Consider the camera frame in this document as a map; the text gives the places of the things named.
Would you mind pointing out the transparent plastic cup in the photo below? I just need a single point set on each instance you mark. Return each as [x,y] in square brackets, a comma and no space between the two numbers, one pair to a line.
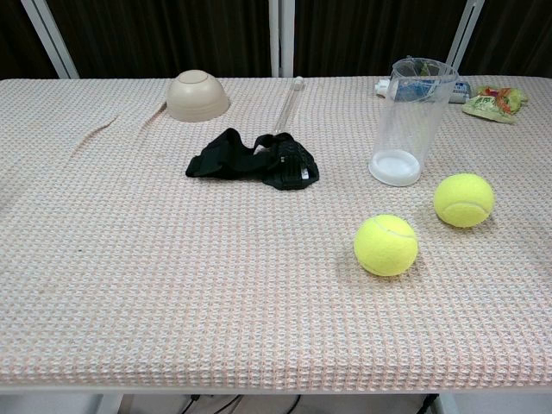
[394,170]

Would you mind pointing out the pink white waffle tablecloth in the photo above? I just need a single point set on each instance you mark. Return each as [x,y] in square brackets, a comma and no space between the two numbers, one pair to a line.
[172,280]

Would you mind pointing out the clear plastic rod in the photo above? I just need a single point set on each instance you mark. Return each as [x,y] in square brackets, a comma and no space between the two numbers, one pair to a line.
[288,105]

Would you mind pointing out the green snack packet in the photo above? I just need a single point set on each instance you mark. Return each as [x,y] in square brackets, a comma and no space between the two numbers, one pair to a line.
[487,108]

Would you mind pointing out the yellow tennis ball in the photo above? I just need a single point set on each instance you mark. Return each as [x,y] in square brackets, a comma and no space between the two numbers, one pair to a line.
[463,199]
[385,245]

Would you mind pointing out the white table frame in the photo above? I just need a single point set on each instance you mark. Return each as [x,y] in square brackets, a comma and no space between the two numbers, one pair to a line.
[276,390]

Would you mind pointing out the beige upturned bowl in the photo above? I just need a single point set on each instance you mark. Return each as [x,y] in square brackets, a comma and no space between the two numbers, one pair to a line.
[196,99]

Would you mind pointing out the white metal frame post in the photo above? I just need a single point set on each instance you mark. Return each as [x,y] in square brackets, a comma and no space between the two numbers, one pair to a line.
[466,30]
[47,39]
[280,39]

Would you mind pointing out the dark curtain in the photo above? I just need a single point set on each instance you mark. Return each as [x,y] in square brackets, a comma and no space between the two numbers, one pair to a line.
[172,34]

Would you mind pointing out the white blue toothpaste tube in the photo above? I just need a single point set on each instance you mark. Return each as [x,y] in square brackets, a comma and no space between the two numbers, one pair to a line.
[460,91]

